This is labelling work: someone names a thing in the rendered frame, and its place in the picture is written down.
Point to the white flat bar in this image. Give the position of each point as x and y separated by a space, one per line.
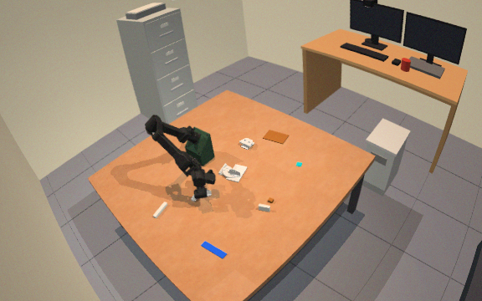
160 209

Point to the blue flat bar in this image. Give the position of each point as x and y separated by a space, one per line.
214 250

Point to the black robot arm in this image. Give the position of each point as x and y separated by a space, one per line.
182 158

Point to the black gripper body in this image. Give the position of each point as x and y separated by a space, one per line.
200 192

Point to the orange flat plate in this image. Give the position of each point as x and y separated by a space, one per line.
275 136

